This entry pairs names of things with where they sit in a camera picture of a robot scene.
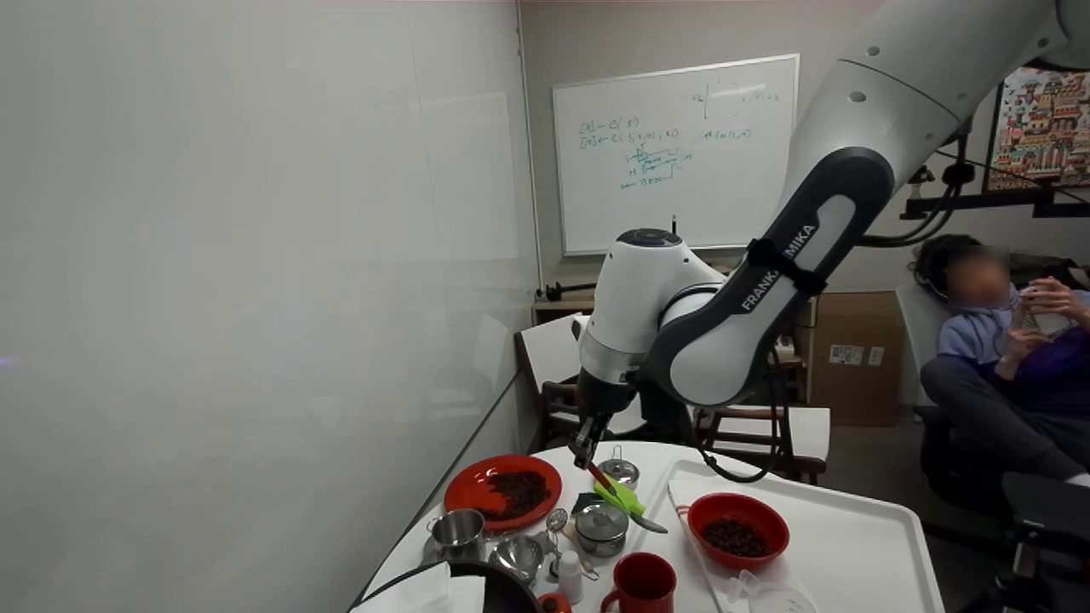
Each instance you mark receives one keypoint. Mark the seated person in purple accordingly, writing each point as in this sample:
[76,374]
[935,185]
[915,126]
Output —
[1023,387]

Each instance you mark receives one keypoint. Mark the green plastic tool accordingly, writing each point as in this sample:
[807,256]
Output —
[627,500]

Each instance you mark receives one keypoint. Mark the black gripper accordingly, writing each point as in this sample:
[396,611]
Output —
[599,402]

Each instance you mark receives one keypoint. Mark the colourful wall poster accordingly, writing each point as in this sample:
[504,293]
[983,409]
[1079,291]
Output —
[1044,121]

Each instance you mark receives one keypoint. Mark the white cushioned wooden chair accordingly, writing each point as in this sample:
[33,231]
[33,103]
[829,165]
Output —
[795,432]
[551,351]

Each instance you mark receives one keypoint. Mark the small steel cup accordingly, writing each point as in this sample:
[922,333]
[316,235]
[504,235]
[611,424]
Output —
[519,555]

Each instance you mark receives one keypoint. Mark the black horizontal rod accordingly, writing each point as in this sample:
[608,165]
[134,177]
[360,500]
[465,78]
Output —
[566,291]

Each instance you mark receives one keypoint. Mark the large cardboard box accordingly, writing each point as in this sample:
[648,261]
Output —
[861,351]

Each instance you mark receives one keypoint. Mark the small glass jar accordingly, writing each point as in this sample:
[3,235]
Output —
[622,468]

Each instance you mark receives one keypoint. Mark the black vertical pole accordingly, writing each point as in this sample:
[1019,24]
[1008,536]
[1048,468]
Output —
[672,225]

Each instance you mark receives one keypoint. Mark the dark coffee beans heap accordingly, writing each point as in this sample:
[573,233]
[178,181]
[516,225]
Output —
[738,536]
[516,493]

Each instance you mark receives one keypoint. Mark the white plastic tray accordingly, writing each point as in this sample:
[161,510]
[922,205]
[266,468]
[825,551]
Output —
[846,551]

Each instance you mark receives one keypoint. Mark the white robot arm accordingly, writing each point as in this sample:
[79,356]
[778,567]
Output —
[862,123]

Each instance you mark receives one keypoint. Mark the whiteboard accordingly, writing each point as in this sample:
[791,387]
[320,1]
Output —
[674,155]

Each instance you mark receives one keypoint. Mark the large steel cup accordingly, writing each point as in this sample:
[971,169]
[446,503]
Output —
[459,533]

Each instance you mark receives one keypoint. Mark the red plate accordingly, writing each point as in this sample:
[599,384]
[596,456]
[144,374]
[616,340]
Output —
[501,493]

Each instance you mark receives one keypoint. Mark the red bowl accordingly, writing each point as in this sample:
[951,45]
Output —
[738,533]

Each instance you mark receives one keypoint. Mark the red mug cup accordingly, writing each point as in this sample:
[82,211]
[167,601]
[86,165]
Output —
[640,584]

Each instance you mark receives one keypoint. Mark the small white bottle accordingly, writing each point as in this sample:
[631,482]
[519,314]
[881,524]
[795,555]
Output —
[566,578]

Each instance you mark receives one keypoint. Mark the black office chair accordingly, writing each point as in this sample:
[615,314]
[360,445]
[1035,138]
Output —
[1023,512]

